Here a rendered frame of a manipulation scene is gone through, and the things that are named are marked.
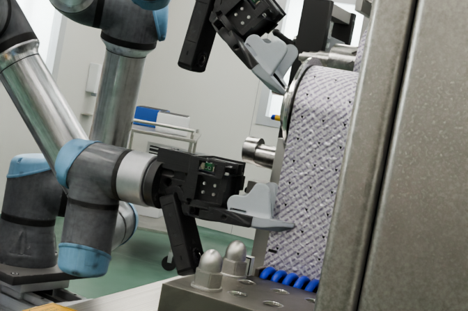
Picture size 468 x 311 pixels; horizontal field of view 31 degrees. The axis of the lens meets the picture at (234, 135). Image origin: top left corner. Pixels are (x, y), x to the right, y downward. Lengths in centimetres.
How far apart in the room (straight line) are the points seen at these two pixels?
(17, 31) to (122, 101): 44
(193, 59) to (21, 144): 534
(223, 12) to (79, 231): 37
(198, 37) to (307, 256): 35
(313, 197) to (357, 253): 89
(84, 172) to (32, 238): 64
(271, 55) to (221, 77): 614
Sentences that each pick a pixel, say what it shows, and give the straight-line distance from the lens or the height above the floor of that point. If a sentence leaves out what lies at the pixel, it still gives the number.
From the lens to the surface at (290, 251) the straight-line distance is 113.
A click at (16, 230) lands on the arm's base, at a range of 185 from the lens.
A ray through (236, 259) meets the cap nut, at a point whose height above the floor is 105.
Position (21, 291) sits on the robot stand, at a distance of 182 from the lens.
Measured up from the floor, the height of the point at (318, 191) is 115.
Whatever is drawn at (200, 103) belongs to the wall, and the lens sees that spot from 738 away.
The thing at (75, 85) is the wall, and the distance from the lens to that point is 694.
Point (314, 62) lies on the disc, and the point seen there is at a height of 132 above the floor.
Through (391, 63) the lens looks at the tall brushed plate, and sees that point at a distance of 23.
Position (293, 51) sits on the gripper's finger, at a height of 133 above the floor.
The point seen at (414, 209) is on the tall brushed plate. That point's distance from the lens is 22.
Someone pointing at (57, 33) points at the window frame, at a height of 144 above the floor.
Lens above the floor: 126
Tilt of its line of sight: 3 degrees down
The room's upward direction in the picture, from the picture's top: 10 degrees clockwise
